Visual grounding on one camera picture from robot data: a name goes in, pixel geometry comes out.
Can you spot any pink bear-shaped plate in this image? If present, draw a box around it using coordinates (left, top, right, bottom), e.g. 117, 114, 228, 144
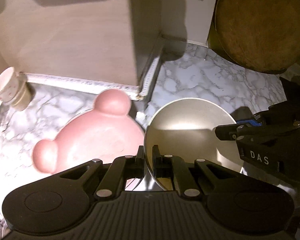
32, 89, 144, 174

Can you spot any round wooden cutting board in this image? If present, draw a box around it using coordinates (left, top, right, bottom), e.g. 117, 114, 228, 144
215, 0, 300, 74

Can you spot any cream round bowl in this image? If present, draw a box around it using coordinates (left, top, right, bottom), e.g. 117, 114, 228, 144
143, 97, 244, 190

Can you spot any white floral ceramic bowl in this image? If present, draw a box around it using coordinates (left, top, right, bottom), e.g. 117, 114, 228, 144
0, 67, 19, 102

